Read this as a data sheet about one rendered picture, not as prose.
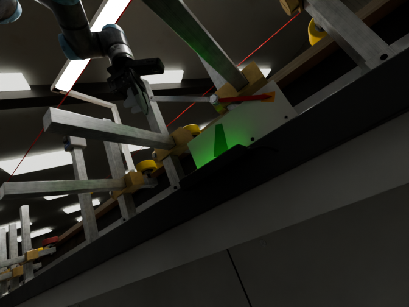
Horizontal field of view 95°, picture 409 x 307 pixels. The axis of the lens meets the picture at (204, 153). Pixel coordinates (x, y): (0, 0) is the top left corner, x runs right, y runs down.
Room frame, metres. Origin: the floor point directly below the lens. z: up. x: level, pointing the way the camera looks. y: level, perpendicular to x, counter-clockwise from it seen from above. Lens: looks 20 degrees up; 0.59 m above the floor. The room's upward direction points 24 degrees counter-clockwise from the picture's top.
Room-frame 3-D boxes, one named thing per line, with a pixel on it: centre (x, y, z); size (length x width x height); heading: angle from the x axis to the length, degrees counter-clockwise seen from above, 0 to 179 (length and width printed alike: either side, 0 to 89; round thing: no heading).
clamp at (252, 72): (0.41, -0.14, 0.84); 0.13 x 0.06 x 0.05; 63
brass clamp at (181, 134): (0.52, 0.08, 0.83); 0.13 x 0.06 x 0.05; 63
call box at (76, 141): (0.76, 0.56, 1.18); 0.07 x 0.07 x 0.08; 63
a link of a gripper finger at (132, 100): (0.42, 0.12, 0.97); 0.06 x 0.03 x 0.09; 83
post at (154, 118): (0.53, 0.10, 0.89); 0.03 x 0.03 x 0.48; 63
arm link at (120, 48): (0.44, 0.12, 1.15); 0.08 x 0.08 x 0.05
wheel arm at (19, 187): (0.54, 0.33, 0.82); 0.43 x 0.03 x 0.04; 153
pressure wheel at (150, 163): (0.71, 0.24, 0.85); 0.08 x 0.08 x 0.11
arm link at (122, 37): (0.44, 0.12, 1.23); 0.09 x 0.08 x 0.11; 110
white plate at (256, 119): (0.41, -0.08, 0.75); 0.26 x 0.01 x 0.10; 63
